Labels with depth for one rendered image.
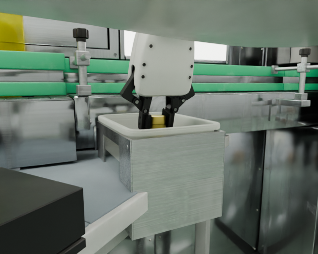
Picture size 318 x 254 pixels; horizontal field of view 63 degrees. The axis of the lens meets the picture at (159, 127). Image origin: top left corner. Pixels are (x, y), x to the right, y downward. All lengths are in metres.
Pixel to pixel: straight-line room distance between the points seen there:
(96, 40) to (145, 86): 0.45
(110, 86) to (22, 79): 0.21
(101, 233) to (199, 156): 0.19
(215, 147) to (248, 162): 0.78
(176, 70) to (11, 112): 0.30
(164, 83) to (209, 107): 0.37
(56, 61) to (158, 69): 0.22
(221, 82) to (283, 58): 0.54
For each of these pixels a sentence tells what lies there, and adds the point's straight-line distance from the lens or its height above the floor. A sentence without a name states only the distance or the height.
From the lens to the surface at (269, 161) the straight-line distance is 1.27.
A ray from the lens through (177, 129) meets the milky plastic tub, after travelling 0.39.
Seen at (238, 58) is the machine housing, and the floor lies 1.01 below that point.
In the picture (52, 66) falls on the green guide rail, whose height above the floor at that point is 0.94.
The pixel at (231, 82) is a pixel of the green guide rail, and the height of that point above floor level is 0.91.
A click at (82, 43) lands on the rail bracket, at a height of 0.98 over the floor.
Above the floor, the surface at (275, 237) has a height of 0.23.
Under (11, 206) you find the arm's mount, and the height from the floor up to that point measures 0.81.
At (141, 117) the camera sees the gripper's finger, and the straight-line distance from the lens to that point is 0.43.
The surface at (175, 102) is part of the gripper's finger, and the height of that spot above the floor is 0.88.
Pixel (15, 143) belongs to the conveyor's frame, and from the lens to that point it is 0.53.
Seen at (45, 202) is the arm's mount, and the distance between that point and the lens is 0.24.
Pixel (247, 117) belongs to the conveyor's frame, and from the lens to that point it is 0.87.
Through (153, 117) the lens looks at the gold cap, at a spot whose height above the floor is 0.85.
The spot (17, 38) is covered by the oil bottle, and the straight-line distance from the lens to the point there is 0.65.
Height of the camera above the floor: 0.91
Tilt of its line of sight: 9 degrees down
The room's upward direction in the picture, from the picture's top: straight up
